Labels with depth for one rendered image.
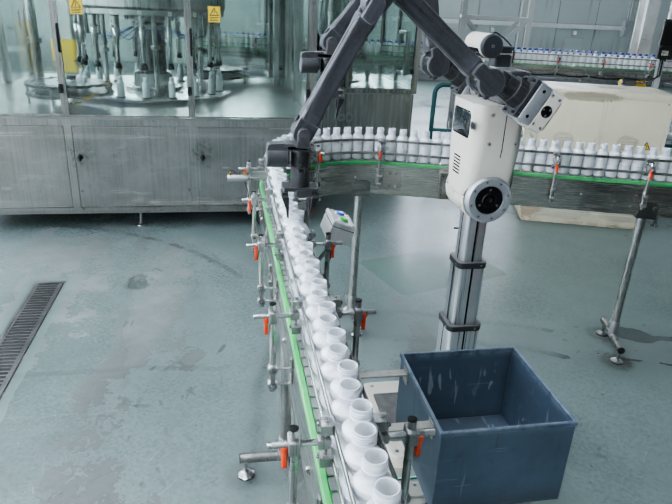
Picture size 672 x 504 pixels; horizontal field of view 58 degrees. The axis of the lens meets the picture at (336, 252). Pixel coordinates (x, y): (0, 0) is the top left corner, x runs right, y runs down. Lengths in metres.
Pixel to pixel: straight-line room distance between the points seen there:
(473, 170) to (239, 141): 3.10
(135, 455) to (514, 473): 1.72
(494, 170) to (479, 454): 0.98
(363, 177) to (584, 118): 2.82
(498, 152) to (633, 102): 3.78
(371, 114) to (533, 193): 3.88
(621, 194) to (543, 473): 2.15
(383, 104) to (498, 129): 5.03
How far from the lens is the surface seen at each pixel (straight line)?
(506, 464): 1.45
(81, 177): 5.06
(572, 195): 3.37
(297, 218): 1.76
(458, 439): 1.35
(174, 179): 4.97
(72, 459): 2.81
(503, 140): 2.01
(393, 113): 7.02
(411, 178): 3.26
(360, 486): 0.93
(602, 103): 5.66
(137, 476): 2.66
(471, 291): 2.23
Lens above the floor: 1.77
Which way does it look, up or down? 22 degrees down
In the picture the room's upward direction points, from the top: 3 degrees clockwise
